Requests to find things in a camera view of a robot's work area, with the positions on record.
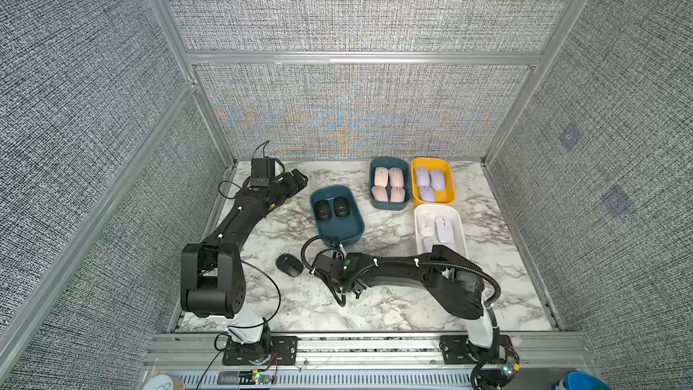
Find black mouse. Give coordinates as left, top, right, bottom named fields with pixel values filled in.
left=313, top=200, right=332, bottom=221
left=333, top=196, right=351, bottom=218
left=275, top=253, right=304, bottom=278

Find teal storage box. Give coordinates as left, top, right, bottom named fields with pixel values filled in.
left=310, top=184, right=366, bottom=246
left=368, top=156, right=413, bottom=211

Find white mouse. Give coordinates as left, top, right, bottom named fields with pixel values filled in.
left=434, top=217, right=455, bottom=246
left=417, top=213, right=436, bottom=237
left=422, top=237, right=435, bottom=253

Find peach pink mouse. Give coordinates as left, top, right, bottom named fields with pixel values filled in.
left=374, top=166, right=389, bottom=188

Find white storage box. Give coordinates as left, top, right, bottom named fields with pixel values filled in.
left=414, top=204, right=468, bottom=257

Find pink mouse top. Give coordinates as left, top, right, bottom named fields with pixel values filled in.
left=388, top=167, right=405, bottom=189

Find purple mouse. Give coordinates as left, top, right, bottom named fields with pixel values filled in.
left=429, top=169, right=447, bottom=192
left=418, top=186, right=437, bottom=203
left=414, top=167, right=431, bottom=188

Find yellow storage box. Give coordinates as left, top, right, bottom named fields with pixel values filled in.
left=411, top=157, right=456, bottom=205

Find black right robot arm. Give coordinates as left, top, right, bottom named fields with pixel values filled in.
left=300, top=236, right=502, bottom=354

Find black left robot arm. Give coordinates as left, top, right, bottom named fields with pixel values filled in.
left=180, top=157, right=309, bottom=344

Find white round object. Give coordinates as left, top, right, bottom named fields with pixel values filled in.
left=142, top=374, right=186, bottom=390

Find blue round object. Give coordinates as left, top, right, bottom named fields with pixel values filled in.
left=552, top=371, right=610, bottom=390

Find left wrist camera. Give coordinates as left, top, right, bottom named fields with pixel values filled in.
left=251, top=156, right=276, bottom=180

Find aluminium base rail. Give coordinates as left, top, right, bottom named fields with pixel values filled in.
left=135, top=331, right=602, bottom=389

